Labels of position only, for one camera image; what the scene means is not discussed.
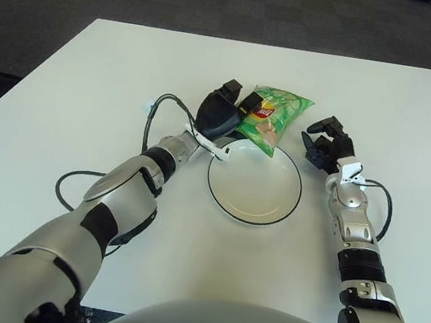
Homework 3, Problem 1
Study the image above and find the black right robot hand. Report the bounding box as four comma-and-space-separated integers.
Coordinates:
295, 112, 360, 178

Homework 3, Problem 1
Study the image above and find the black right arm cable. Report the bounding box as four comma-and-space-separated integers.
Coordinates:
352, 178, 398, 242

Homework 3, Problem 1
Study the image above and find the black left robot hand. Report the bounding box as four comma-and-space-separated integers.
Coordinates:
193, 73, 265, 146

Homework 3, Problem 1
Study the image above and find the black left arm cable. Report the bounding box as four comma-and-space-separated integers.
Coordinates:
0, 67, 202, 310

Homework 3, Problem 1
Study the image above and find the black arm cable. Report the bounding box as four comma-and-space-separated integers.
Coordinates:
352, 178, 398, 242
0, 67, 202, 310

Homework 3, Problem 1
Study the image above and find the green potato chips bag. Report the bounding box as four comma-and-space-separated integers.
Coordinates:
232, 82, 316, 162

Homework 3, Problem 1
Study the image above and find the white plate with black rim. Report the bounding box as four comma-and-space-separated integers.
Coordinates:
201, 134, 308, 232

